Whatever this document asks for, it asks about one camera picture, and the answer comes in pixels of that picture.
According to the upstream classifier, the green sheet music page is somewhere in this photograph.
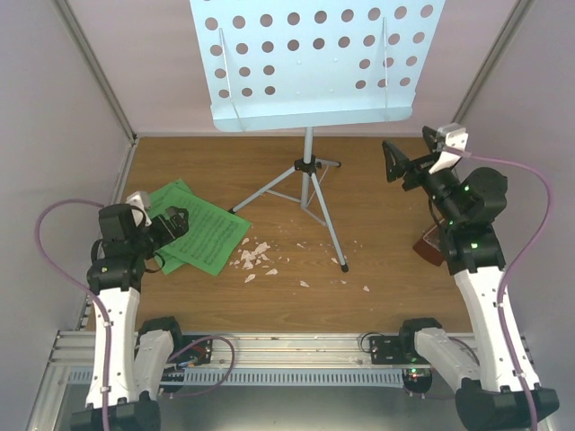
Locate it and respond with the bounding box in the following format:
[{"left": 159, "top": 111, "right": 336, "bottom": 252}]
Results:
[
  {"left": 146, "top": 178, "right": 201, "bottom": 276},
  {"left": 157, "top": 187, "right": 251, "bottom": 276}
]

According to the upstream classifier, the light blue music stand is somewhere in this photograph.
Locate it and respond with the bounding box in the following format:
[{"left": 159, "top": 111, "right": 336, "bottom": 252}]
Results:
[{"left": 188, "top": 0, "right": 447, "bottom": 274}]

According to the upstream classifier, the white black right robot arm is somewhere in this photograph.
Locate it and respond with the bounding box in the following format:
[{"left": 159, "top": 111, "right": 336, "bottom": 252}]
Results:
[{"left": 382, "top": 124, "right": 560, "bottom": 430}]

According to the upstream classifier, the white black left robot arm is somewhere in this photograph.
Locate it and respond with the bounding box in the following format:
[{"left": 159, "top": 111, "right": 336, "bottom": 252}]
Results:
[{"left": 70, "top": 203, "right": 189, "bottom": 430}]

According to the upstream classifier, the large white paper scrap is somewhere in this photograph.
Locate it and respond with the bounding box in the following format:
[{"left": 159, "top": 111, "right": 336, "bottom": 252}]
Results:
[{"left": 241, "top": 242, "right": 270, "bottom": 269}]

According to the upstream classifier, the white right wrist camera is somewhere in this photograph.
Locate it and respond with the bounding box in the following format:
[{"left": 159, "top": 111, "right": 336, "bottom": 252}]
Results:
[{"left": 429, "top": 123, "right": 469, "bottom": 174}]

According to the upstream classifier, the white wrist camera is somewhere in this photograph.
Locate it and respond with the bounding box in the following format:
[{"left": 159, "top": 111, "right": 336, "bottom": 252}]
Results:
[
  {"left": 429, "top": 123, "right": 469, "bottom": 174},
  {"left": 125, "top": 190, "right": 152, "bottom": 227}
]

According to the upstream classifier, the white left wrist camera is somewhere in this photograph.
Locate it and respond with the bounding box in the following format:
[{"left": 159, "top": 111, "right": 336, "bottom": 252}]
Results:
[{"left": 125, "top": 190, "right": 152, "bottom": 227}]

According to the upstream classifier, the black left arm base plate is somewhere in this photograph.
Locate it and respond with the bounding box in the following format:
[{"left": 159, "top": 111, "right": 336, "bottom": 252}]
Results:
[{"left": 175, "top": 339, "right": 213, "bottom": 368}]

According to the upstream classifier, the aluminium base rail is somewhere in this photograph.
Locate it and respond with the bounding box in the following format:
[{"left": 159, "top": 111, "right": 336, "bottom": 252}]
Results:
[{"left": 48, "top": 330, "right": 536, "bottom": 370}]

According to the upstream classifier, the grey slotted cable duct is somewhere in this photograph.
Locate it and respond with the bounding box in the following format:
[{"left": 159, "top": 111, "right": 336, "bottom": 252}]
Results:
[{"left": 66, "top": 368, "right": 405, "bottom": 387}]

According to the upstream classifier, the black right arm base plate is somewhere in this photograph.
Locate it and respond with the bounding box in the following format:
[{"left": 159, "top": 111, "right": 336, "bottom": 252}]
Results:
[{"left": 368, "top": 335, "right": 416, "bottom": 365}]

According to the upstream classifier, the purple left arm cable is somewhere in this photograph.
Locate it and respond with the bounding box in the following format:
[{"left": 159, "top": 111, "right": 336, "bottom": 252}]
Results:
[{"left": 34, "top": 199, "right": 113, "bottom": 431}]

